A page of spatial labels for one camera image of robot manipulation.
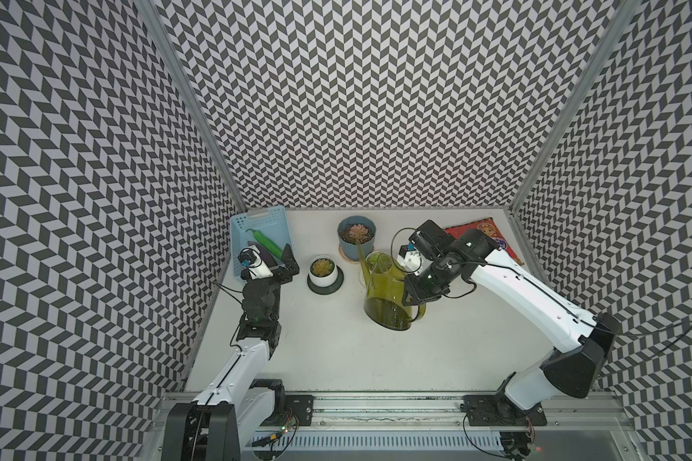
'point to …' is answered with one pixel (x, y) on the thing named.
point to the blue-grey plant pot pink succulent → (353, 230)
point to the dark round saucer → (330, 289)
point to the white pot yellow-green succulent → (323, 271)
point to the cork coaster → (344, 256)
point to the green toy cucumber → (267, 243)
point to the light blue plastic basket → (269, 224)
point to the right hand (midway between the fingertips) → (411, 306)
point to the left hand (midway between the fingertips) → (275, 251)
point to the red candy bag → (488, 228)
